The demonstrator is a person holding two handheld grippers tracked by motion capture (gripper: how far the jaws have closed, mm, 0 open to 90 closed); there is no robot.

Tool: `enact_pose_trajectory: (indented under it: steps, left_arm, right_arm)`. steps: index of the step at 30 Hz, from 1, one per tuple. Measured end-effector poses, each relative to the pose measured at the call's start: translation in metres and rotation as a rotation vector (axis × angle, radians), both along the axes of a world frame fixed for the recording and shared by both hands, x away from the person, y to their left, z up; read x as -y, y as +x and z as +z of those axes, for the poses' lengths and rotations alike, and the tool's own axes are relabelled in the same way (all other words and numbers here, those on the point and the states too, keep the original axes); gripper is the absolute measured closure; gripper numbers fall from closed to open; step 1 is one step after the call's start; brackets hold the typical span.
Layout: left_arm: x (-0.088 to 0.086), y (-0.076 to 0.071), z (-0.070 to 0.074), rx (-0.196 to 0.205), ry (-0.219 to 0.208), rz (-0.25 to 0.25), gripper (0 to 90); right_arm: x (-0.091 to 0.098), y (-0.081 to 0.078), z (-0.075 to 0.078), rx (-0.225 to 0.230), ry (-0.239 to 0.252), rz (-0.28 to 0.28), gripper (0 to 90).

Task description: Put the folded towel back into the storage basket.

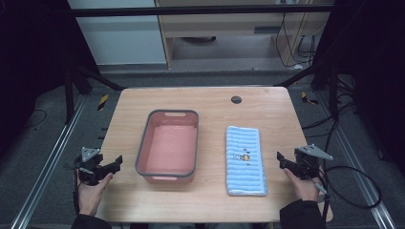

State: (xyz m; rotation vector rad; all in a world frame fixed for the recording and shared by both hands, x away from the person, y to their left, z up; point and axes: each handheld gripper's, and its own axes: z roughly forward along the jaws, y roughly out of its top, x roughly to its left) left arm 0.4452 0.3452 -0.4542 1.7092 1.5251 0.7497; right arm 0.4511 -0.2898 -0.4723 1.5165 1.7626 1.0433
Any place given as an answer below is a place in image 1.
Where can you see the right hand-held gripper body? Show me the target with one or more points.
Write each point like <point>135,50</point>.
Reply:
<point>308,162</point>

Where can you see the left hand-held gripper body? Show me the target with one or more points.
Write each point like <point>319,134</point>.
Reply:
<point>90,165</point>

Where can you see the blue striped towel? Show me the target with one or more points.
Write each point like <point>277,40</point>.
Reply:
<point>245,162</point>

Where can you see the pink basin with grey rim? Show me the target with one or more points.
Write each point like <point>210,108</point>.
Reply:
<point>168,149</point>

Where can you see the person's right hand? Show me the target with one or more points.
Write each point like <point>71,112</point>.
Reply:
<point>304,187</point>

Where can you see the grey plug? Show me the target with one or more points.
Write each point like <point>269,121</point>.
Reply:
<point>320,187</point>

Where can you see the yellow black tape strip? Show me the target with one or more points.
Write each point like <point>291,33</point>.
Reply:
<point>308,98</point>
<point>102,102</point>

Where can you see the black metal stand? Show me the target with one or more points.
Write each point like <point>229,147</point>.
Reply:
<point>332,92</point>
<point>69,95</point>

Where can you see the round black table grommet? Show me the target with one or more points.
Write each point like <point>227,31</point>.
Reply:
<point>236,99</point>

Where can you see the dark curtain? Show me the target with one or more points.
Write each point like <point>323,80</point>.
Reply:
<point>28,63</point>
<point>375,79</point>

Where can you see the white cabinet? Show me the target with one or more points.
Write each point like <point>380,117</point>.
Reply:
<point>121,35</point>

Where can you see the black horizontal bar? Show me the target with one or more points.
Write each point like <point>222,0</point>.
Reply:
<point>191,11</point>

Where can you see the aluminium rail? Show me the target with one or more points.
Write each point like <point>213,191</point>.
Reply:
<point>47,165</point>
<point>359,168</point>

